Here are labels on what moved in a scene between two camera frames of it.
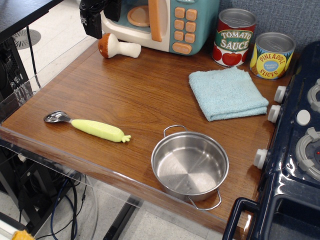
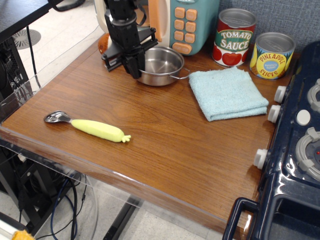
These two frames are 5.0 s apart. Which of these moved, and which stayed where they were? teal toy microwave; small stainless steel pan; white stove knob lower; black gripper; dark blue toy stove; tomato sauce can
Moved: black gripper; small stainless steel pan
Stayed: teal toy microwave; tomato sauce can; dark blue toy stove; white stove knob lower
